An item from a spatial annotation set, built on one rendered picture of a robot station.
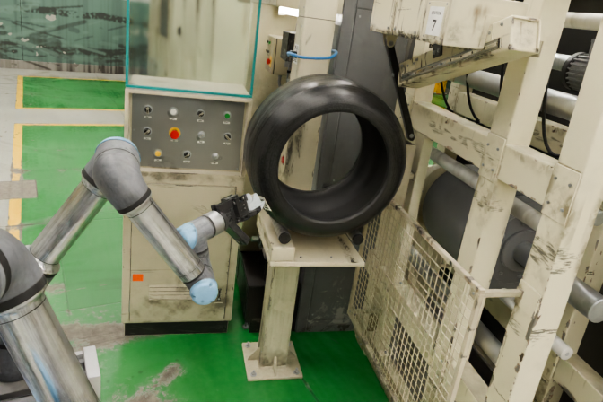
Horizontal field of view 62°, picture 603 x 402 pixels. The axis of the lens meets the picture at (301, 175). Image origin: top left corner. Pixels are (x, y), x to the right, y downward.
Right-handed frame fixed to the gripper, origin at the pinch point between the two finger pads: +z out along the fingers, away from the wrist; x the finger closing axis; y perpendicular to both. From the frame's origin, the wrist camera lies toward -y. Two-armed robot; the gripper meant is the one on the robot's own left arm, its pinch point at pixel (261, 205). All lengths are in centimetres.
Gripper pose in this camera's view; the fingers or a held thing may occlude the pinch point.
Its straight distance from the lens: 171.1
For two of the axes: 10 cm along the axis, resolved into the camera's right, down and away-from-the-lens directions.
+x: -7.7, 0.4, 6.4
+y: -2.2, -9.5, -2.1
